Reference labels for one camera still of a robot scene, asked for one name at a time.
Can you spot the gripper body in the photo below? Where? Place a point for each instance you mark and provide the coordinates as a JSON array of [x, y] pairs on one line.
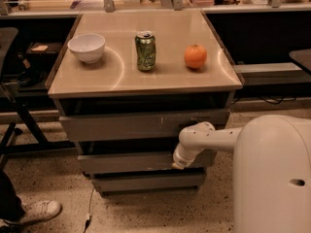
[[179, 159]]

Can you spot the grey drawer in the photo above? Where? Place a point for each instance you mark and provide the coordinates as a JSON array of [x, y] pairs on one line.
[[137, 125], [133, 183], [126, 162]]

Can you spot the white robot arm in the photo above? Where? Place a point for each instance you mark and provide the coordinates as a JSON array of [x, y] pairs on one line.
[[271, 170]]

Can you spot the grey top drawer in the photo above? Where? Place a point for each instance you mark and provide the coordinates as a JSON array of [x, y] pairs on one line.
[[137, 125]]

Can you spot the grey bottom drawer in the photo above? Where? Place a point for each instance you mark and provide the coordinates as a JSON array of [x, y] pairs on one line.
[[133, 183]]

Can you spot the grey drawer cabinet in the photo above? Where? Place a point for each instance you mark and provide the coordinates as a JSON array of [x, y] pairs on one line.
[[127, 85]]

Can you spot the orange fruit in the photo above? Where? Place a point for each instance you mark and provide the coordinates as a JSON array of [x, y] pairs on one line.
[[195, 56]]

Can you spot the green soda can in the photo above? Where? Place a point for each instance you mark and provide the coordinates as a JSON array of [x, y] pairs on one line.
[[145, 43]]

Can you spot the white sneaker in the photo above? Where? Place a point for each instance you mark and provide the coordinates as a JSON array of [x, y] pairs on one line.
[[33, 212]]

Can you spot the white ceramic bowl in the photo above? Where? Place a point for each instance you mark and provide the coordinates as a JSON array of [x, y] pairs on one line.
[[88, 47]]

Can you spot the dark trouser leg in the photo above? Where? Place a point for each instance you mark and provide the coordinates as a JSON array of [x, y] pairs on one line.
[[10, 205]]

